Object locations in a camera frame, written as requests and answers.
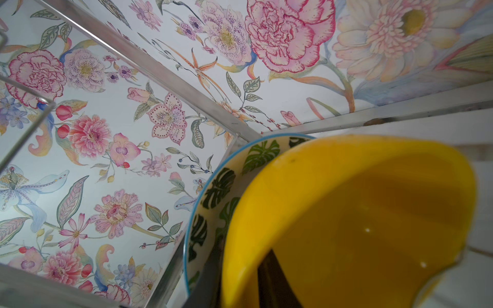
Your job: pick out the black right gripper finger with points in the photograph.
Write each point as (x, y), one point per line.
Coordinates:
(274, 288)

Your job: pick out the green leaf pattern bowl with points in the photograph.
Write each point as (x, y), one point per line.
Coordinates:
(215, 206)

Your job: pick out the yellow bowl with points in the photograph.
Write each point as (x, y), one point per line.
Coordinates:
(354, 221)

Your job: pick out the aluminium corner post right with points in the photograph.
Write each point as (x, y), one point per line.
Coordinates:
(147, 65)

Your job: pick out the chrome wire dish rack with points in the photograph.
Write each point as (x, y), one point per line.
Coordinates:
(467, 125)

